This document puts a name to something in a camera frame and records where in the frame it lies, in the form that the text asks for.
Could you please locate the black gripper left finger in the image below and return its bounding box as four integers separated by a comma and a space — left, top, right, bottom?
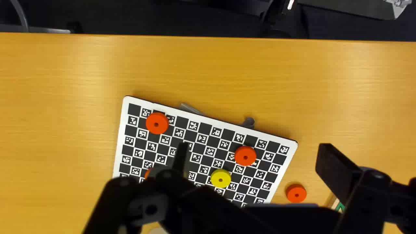
82, 143, 194, 234

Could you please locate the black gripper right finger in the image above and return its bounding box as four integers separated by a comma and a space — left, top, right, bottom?
314, 143, 416, 234

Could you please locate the yellow ring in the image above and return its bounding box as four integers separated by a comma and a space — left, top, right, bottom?
209, 168, 234, 190

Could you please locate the orange ring board corner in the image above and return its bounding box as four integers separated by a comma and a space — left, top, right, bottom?
144, 111, 170, 137

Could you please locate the orange ring board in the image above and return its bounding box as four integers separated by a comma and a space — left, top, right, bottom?
234, 146, 256, 167

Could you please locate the black white checkered calibration board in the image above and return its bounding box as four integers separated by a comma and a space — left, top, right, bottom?
113, 96, 298, 207

